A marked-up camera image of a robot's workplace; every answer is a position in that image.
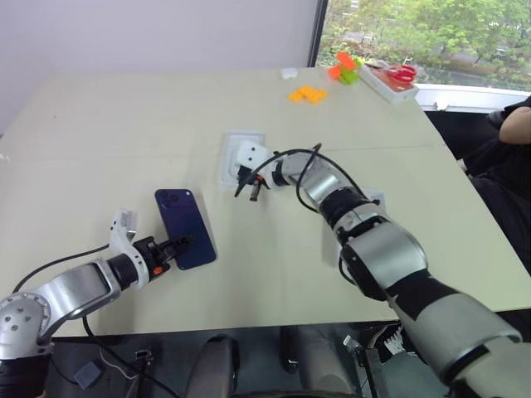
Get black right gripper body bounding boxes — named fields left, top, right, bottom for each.
left=234, top=164, right=267, bottom=190

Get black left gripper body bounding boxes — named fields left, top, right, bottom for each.
left=135, top=235, right=172, bottom=278

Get dark blue smartphone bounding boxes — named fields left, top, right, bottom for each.
left=153, top=187, right=218, bottom=272

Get small grey box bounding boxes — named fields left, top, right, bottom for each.
left=73, top=359, right=104, bottom=386

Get flat white and orange box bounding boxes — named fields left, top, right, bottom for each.
left=357, top=61, right=421, bottom=105

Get yellow toy bricks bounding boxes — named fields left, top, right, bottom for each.
left=287, top=84, right=329, bottom=106

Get dark grey rounded shape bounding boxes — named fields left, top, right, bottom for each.
left=280, top=324, right=354, bottom=398
left=197, top=332, right=242, bottom=398

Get green toy brick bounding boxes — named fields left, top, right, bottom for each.
left=336, top=57, right=363, bottom=86

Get orange toy brick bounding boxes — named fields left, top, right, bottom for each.
left=327, top=51, right=358, bottom=80

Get white window sill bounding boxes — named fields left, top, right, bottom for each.
left=414, top=82, right=531, bottom=113

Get green trees outside window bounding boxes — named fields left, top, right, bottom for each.
left=321, top=0, right=531, bottom=90

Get person in dark clothes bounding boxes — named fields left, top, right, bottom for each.
left=459, top=95, right=531, bottom=289

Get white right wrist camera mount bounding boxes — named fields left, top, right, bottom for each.
left=232, top=140, right=288, bottom=192

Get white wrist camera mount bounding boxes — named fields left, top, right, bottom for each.
left=232, top=140, right=288, bottom=192
left=107, top=209, right=151, bottom=291

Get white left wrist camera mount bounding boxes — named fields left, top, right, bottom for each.
left=107, top=209, right=151, bottom=291

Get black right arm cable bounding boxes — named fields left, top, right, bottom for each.
left=243, top=143, right=381, bottom=213

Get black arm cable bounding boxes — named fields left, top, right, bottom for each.
left=12, top=243, right=175, bottom=398
left=243, top=143, right=381, bottom=213

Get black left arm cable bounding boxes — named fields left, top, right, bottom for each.
left=12, top=243, right=175, bottom=398

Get black window frame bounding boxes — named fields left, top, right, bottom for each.
left=306, top=0, right=329, bottom=68

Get small metal bracket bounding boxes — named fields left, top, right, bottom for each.
left=343, top=335, right=367, bottom=368

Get red-handled scissors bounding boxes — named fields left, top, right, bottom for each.
left=368, top=61, right=418, bottom=85

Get white wire connector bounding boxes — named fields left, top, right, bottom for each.
left=379, top=325, right=406, bottom=354

